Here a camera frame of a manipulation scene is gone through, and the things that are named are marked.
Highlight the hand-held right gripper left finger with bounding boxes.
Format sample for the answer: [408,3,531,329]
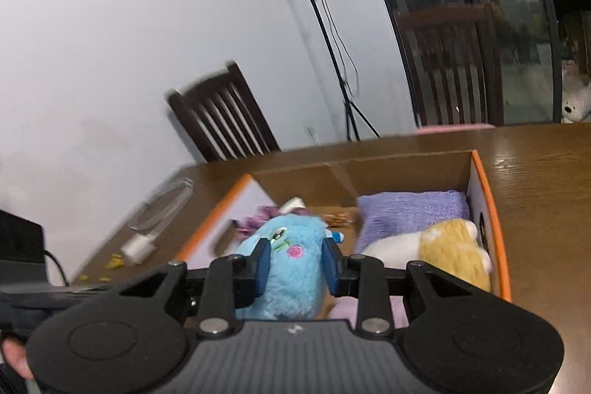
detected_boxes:
[119,237,273,338]

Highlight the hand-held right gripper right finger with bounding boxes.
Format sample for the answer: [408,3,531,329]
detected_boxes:
[322,237,476,337]

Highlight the blue plush toy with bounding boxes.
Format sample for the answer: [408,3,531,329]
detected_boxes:
[231,198,347,321]

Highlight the yellow and white plush toy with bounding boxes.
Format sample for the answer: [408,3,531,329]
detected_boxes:
[362,219,494,293]

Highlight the red cardboard box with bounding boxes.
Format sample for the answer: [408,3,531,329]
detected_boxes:
[175,149,512,323]

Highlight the person's left hand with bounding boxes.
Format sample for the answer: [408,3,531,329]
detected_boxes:
[0,336,35,381]

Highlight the folded purple towel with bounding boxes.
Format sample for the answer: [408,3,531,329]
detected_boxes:
[356,190,469,254]

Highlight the scattered yellow candy bits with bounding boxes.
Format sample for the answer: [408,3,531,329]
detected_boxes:
[76,253,125,284]

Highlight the dark wooden chair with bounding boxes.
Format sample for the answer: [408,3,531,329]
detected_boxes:
[392,1,505,128]
[167,61,282,164]

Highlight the pink seat cushion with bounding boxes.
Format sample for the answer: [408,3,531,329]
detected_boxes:
[413,123,495,134]

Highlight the studio light on stand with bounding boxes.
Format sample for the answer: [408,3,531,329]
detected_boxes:
[264,0,382,142]

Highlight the white teddy bear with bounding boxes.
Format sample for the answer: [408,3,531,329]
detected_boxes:
[561,57,591,124]

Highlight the white charger with cable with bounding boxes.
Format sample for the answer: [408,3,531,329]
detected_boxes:
[121,178,195,263]

